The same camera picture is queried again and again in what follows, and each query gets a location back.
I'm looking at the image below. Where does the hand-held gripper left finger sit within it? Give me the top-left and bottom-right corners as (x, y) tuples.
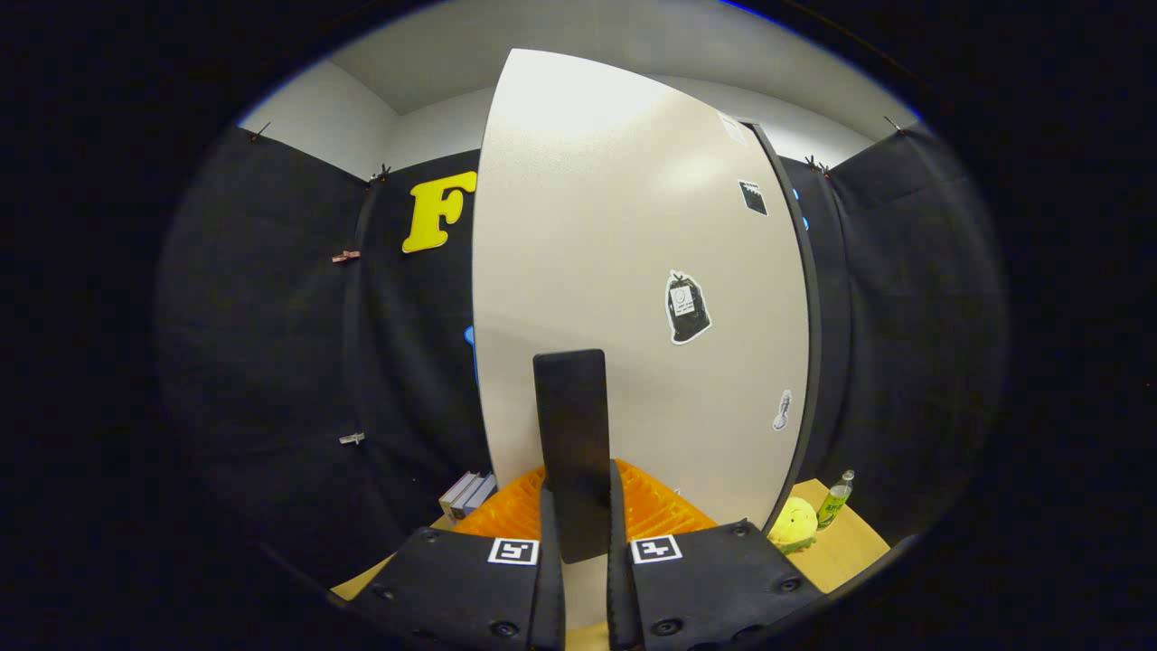
(348, 461), (566, 651)

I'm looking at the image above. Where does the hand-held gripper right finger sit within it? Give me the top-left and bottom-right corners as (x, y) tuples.
(607, 459), (823, 651)

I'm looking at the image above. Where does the black cabinet door handle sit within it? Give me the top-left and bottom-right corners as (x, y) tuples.
(532, 349), (613, 565)

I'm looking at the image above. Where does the dark grey shoe cabinet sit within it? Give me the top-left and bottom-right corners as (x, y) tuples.
(741, 120), (825, 536)

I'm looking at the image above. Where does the beige shoe cabinet door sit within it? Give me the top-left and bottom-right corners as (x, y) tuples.
(472, 48), (810, 634)

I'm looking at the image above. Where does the yellow plush toy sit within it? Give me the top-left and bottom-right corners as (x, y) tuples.
(768, 496), (819, 554)

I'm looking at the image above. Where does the green label bottle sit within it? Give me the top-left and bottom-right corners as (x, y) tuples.
(816, 469), (856, 530)

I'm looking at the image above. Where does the black backdrop cloth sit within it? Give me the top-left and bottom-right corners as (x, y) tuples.
(154, 122), (1009, 580)

